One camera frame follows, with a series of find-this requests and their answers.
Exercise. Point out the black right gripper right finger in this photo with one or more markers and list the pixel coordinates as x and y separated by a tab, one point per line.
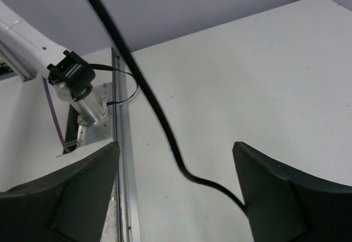
283	203

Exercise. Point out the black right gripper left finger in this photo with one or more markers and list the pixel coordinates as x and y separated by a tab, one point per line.
69	204

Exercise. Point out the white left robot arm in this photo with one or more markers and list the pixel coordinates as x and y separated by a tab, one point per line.
29	53

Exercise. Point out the left aluminium base plate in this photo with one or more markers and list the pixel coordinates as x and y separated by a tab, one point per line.
89	120

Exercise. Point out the aluminium table rail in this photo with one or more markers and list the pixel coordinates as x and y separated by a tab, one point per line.
127	205

